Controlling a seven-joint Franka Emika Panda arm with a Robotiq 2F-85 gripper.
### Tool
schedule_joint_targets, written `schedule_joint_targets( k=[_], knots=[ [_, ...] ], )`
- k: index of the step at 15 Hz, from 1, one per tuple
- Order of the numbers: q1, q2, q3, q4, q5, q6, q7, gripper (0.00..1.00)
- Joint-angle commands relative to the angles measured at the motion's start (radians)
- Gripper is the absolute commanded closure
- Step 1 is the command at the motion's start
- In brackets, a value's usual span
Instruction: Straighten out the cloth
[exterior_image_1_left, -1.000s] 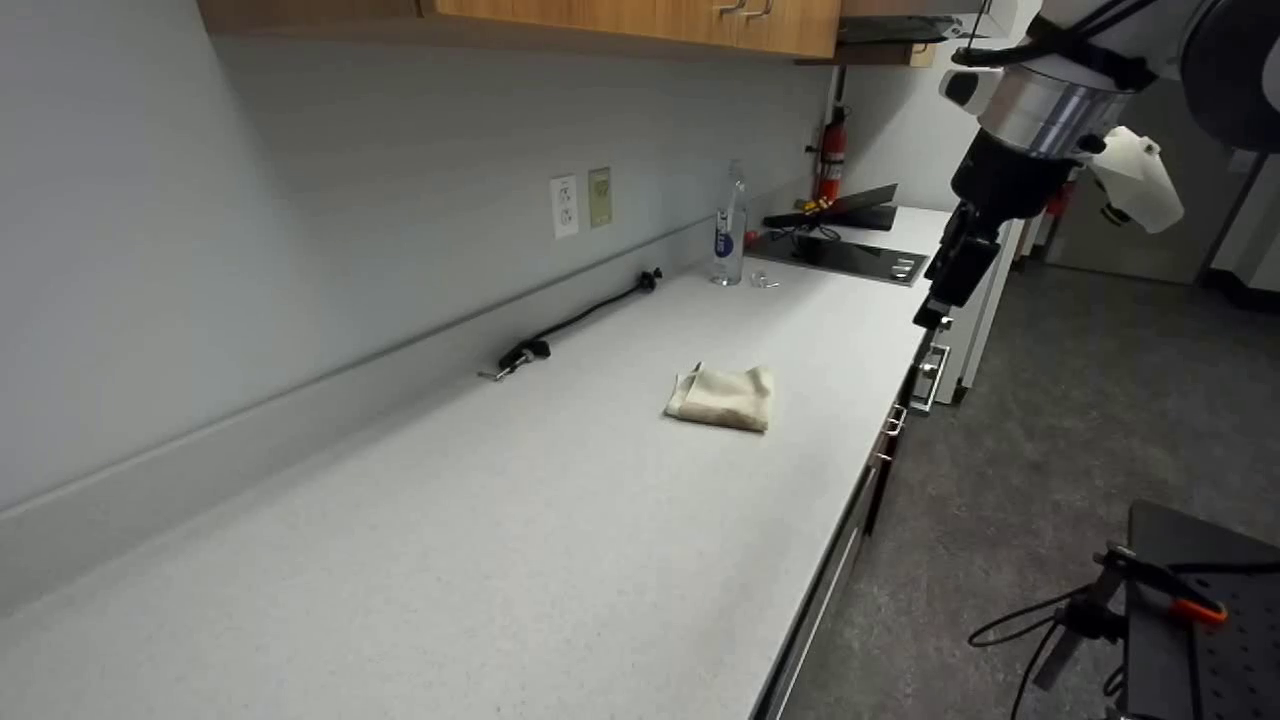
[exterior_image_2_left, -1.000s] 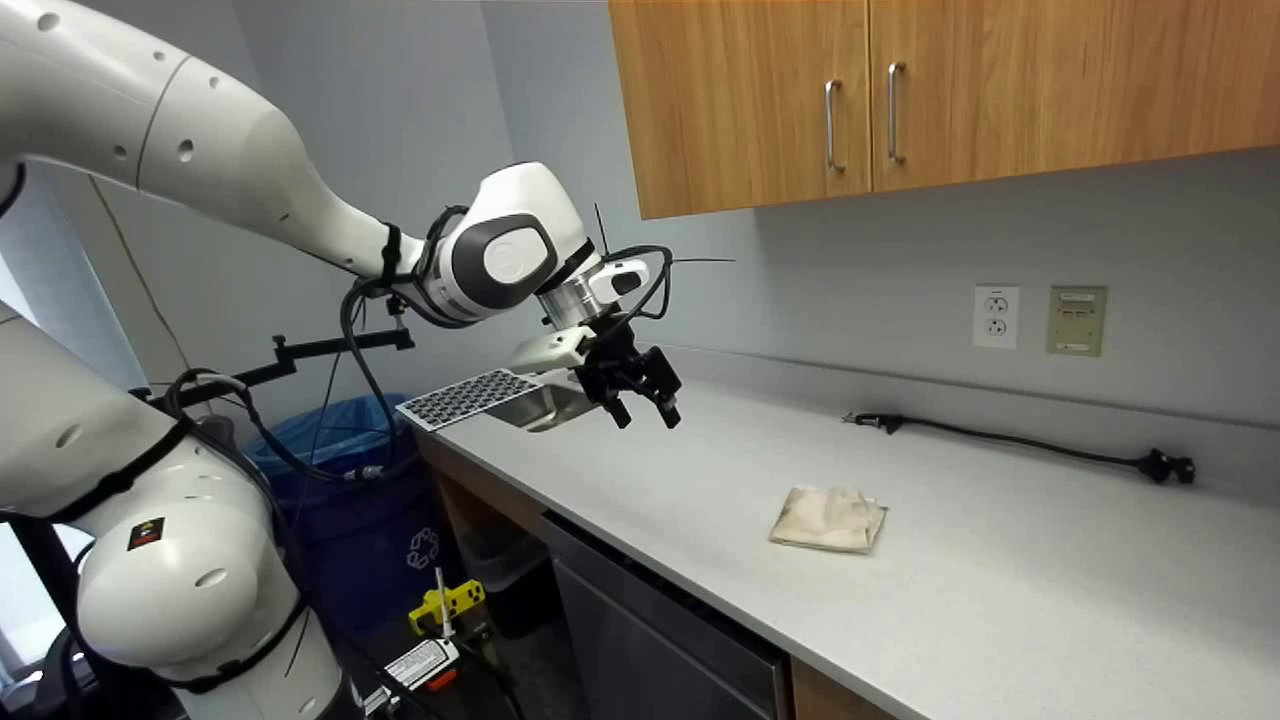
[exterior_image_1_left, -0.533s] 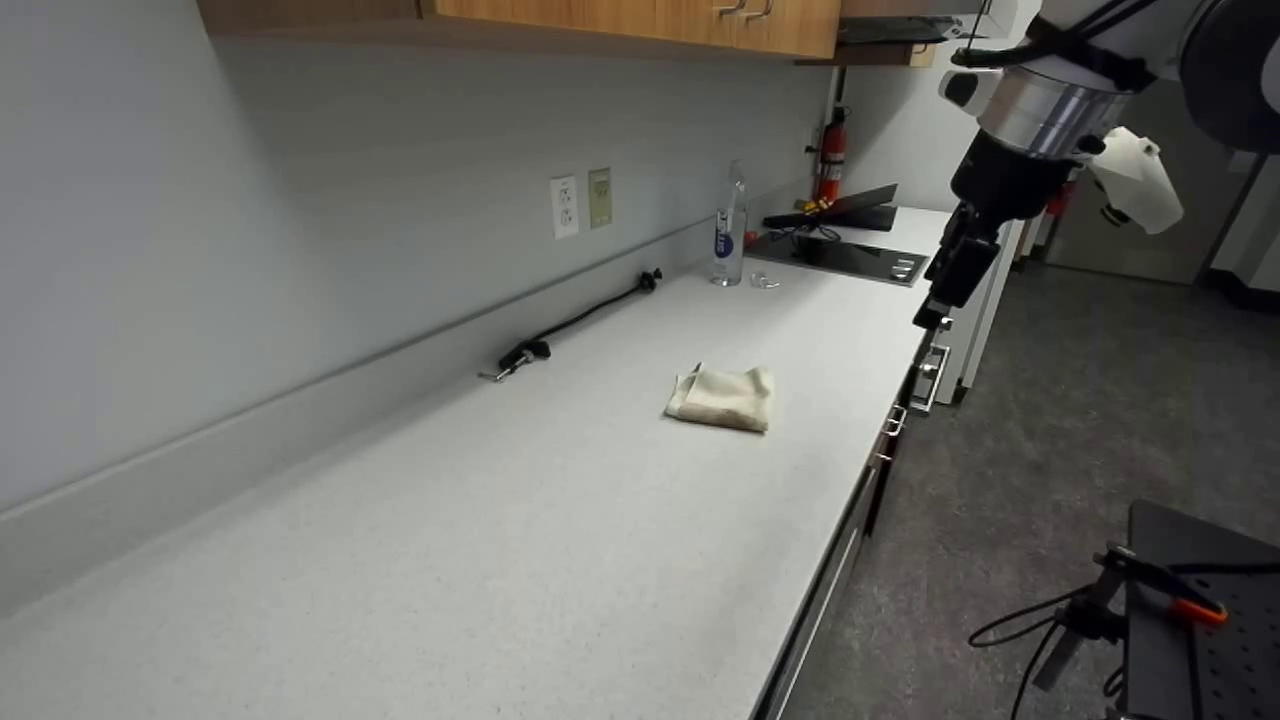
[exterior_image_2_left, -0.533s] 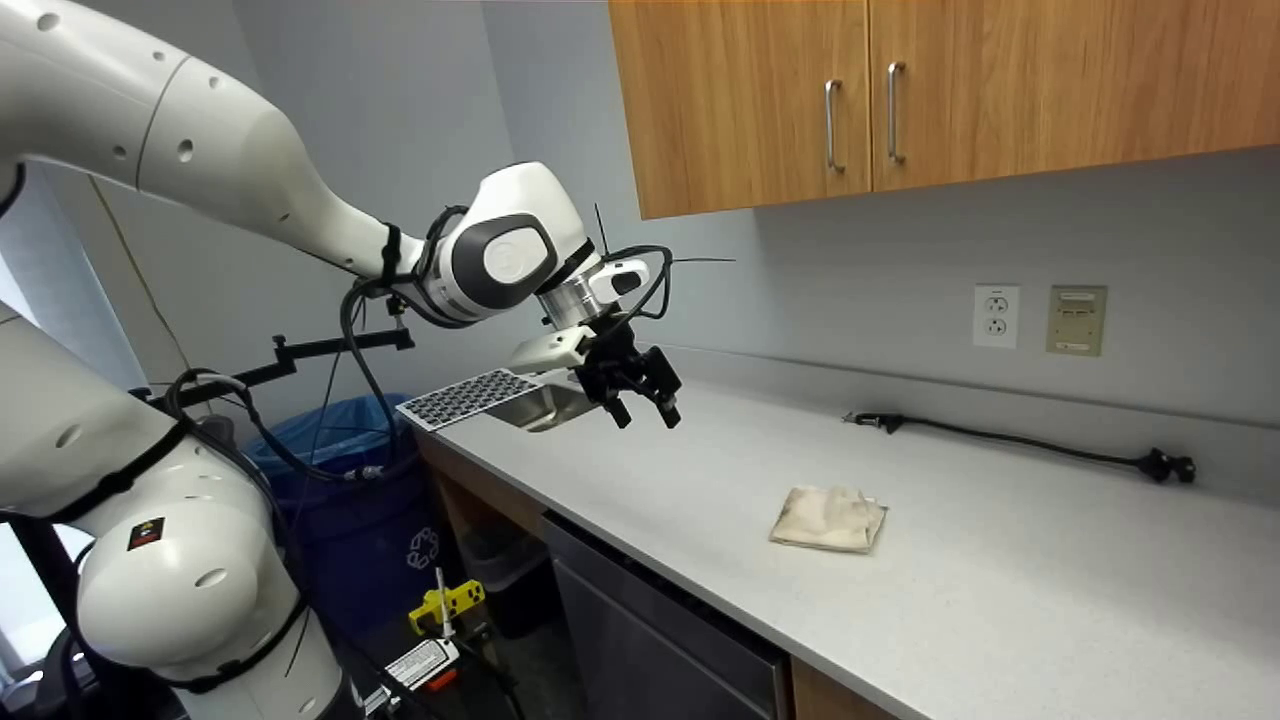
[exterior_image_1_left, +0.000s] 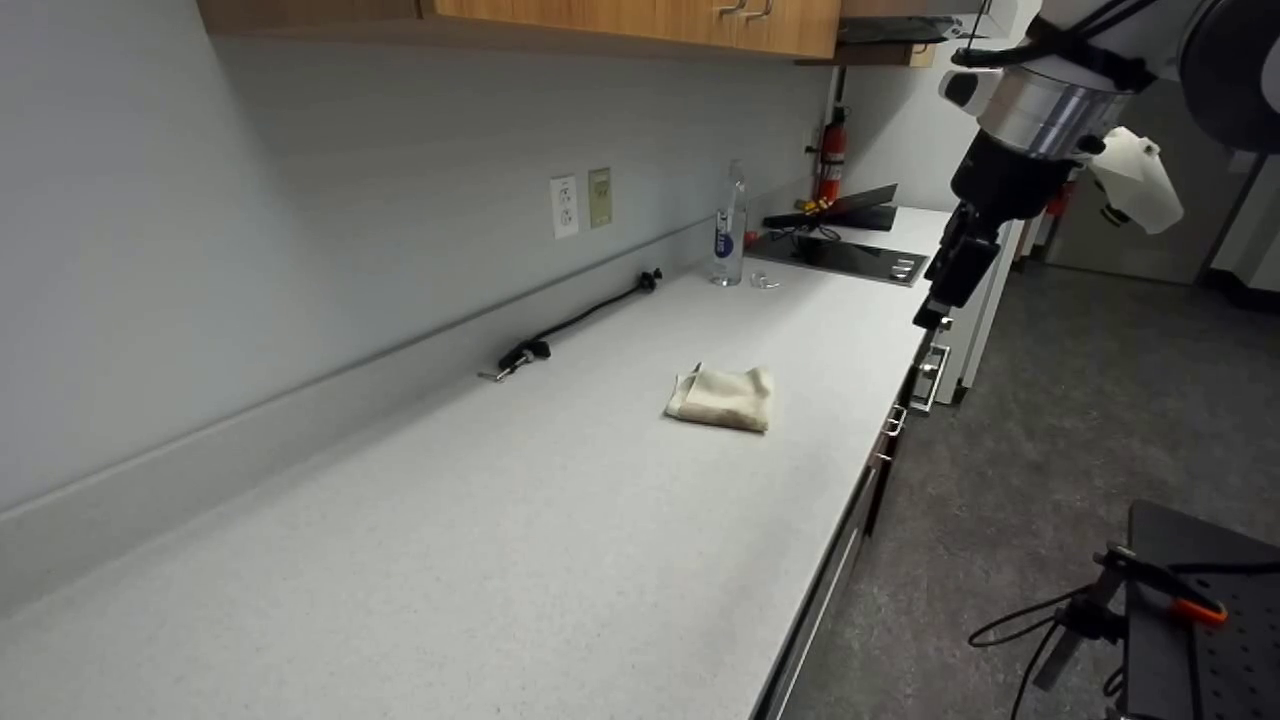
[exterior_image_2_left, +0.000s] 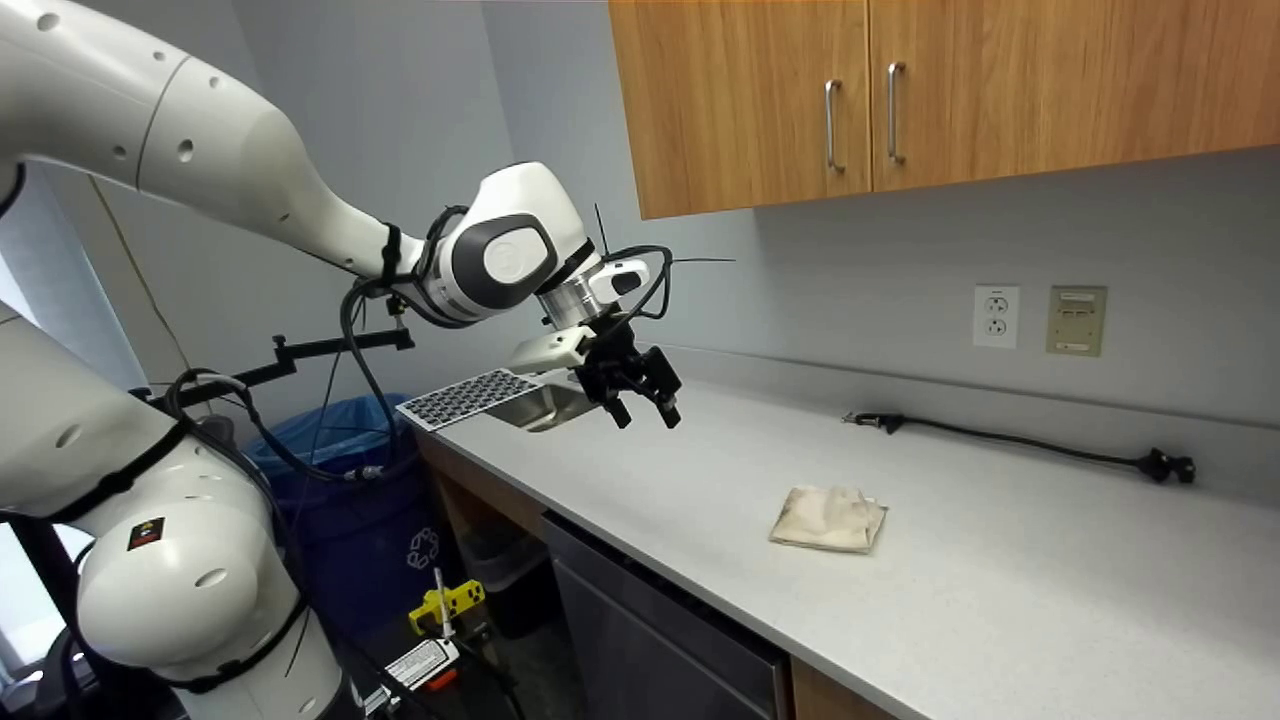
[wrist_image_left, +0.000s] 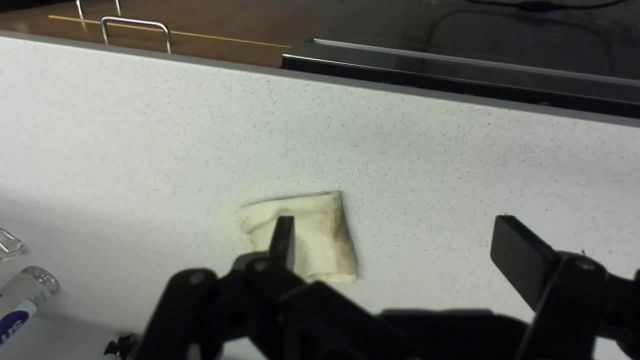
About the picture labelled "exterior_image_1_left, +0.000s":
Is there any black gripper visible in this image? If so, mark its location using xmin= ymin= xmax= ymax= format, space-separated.
xmin=911 ymin=133 xmax=1071 ymax=330

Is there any cream white cloth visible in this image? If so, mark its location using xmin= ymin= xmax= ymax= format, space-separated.
xmin=663 ymin=364 xmax=775 ymax=437

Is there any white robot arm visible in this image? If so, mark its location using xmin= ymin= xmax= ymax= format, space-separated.
xmin=911 ymin=0 xmax=1280 ymax=330

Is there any steel sink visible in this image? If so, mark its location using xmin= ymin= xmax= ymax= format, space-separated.
xmin=748 ymin=234 xmax=923 ymax=284

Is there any red fire extinguisher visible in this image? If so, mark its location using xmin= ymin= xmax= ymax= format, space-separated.
xmin=814 ymin=71 xmax=850 ymax=206

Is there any clear water bottle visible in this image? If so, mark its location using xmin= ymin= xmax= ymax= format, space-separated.
xmin=711 ymin=161 xmax=744 ymax=287

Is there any wooden upper cabinet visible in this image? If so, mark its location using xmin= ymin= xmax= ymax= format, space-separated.
xmin=195 ymin=0 xmax=840 ymax=60

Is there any black optical breadboard table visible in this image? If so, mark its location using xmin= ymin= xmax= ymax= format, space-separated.
xmin=1121 ymin=501 xmax=1280 ymax=720

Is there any beige wall plate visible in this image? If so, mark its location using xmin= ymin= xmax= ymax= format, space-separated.
xmin=587 ymin=165 xmax=614 ymax=227

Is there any white wall power outlet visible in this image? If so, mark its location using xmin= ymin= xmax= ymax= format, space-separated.
xmin=547 ymin=178 xmax=581 ymax=240

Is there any black cable along backsplash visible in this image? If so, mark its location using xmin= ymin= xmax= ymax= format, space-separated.
xmin=491 ymin=270 xmax=670 ymax=377

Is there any orange handled clamp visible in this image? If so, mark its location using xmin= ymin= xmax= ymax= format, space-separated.
xmin=1093 ymin=546 xmax=1237 ymax=635

